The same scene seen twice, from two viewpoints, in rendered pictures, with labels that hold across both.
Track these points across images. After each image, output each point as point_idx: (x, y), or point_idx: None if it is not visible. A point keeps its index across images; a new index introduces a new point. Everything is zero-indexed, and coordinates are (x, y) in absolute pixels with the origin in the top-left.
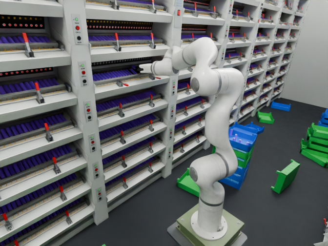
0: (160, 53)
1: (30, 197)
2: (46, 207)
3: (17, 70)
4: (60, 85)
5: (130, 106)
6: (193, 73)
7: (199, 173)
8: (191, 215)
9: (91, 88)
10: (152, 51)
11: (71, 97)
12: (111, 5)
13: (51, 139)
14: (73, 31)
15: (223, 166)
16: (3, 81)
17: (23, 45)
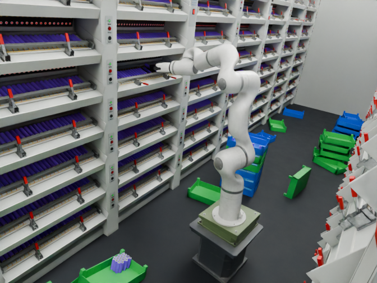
0: (175, 52)
1: (47, 200)
2: (65, 209)
3: (59, 67)
4: (85, 82)
5: (143, 106)
6: (219, 74)
7: (224, 161)
8: (211, 210)
9: (115, 86)
10: (168, 49)
11: (97, 95)
12: (135, 5)
13: (77, 136)
14: (105, 32)
15: (243, 156)
16: (33, 77)
17: (61, 44)
